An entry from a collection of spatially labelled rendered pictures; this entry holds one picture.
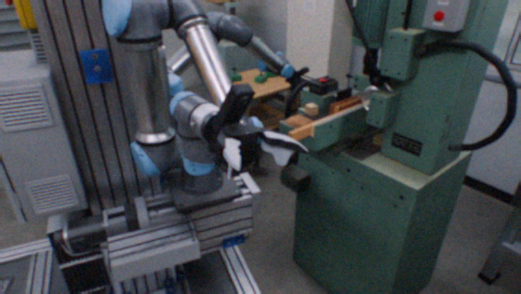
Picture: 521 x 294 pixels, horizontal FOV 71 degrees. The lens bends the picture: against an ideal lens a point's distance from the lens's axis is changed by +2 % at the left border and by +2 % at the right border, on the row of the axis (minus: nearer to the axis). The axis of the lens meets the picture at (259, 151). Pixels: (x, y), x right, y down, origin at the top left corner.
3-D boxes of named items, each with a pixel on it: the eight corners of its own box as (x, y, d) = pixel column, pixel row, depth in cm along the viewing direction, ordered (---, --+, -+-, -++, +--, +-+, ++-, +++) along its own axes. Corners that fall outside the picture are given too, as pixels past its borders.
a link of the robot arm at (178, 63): (145, 88, 158) (231, 8, 169) (132, 80, 168) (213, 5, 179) (162, 107, 167) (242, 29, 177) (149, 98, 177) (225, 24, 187)
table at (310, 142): (349, 95, 196) (350, 84, 193) (400, 112, 176) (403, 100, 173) (263, 126, 162) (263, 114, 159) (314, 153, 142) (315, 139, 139)
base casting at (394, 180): (356, 124, 195) (359, 108, 190) (468, 167, 157) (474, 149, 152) (298, 151, 170) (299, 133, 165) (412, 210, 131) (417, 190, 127)
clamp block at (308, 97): (321, 100, 182) (322, 83, 177) (342, 108, 173) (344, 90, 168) (300, 107, 174) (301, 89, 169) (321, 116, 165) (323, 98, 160)
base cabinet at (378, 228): (341, 224, 230) (356, 124, 195) (430, 282, 192) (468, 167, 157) (291, 259, 205) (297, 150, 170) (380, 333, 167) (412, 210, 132)
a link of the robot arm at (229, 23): (240, 12, 160) (299, 66, 195) (226, 8, 167) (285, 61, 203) (227, 35, 160) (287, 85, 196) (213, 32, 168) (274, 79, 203)
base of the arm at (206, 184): (185, 199, 119) (182, 174, 114) (176, 176, 131) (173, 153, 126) (229, 189, 124) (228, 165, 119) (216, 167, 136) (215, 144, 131)
